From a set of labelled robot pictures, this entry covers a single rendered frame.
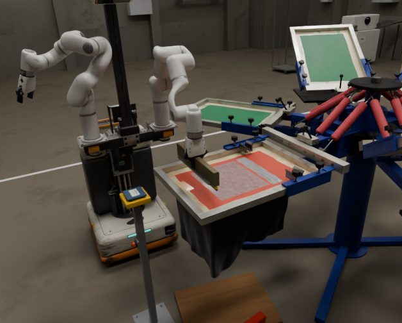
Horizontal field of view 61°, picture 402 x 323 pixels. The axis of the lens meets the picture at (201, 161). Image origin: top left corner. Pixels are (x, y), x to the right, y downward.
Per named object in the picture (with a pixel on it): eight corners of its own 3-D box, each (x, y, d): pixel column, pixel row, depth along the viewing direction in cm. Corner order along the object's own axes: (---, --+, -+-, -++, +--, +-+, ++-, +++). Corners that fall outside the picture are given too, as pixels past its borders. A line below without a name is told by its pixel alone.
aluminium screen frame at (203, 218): (201, 225, 150) (201, 218, 148) (153, 173, 197) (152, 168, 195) (329, 178, 182) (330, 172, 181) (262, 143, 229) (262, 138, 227)
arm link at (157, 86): (149, 100, 212) (146, 74, 205) (169, 97, 216) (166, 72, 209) (153, 104, 204) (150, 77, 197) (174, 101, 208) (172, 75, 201)
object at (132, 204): (143, 343, 204) (120, 211, 162) (132, 316, 222) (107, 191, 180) (176, 327, 213) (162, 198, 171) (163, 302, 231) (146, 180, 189)
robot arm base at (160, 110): (148, 122, 222) (146, 99, 215) (166, 118, 226) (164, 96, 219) (156, 129, 209) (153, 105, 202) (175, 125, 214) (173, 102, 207)
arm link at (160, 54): (149, 36, 176) (183, 33, 182) (144, 83, 208) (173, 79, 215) (157, 56, 170) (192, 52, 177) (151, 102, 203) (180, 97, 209)
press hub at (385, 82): (349, 269, 251) (384, 88, 191) (309, 239, 282) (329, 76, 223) (384, 250, 267) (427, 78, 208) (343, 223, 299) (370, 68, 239)
